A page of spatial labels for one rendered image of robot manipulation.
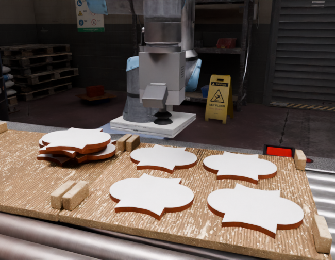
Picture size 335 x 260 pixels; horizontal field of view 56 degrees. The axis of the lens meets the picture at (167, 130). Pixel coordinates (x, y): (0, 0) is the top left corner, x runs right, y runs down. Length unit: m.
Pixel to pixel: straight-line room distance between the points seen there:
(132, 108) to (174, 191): 0.61
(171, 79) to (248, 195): 0.26
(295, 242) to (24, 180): 0.50
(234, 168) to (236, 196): 0.11
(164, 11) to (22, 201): 0.43
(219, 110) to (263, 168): 3.54
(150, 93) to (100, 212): 0.24
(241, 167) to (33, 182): 0.42
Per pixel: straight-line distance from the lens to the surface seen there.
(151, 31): 0.64
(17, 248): 0.54
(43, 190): 0.64
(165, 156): 0.72
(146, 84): 0.65
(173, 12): 0.64
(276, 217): 0.53
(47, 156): 0.77
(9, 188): 0.68
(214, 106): 4.23
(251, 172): 0.67
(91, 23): 6.44
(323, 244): 0.50
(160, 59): 0.64
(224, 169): 0.67
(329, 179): 0.77
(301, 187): 0.66
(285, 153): 0.83
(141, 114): 1.12
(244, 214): 0.53
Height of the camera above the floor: 1.23
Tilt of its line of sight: 18 degrees down
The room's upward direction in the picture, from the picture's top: straight up
